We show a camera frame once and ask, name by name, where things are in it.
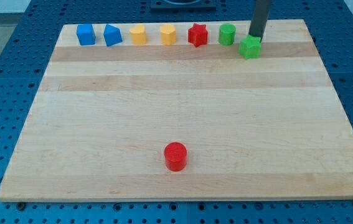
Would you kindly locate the blue triangular block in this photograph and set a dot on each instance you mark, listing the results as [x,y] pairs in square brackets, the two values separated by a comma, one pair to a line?
[112,35]

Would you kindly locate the green star block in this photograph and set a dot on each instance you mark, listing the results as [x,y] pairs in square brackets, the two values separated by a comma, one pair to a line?
[250,47]

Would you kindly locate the red cylinder block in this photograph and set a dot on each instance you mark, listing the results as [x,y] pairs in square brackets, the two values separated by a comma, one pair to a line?
[175,154]

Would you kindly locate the yellow heart block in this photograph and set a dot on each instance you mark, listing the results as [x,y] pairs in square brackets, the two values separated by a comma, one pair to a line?
[138,34]

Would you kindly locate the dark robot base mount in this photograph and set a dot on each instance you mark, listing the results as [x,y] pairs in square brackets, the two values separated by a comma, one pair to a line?
[182,4]

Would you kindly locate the light wooden board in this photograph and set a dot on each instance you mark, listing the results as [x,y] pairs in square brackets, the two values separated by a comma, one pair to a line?
[266,128]

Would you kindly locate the red star block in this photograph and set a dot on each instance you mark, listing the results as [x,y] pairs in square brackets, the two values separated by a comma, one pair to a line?
[197,35]

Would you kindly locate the yellow pentagon block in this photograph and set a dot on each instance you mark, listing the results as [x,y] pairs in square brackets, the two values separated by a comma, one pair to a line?
[168,34]

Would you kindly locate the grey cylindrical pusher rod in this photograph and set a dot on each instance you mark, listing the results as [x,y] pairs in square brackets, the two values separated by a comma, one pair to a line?
[260,17]

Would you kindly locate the blue cube block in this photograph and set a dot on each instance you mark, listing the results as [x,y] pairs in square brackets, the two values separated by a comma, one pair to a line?
[86,34]

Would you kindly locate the green cylinder block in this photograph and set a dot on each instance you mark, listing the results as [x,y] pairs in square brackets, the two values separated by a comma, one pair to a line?
[227,34]

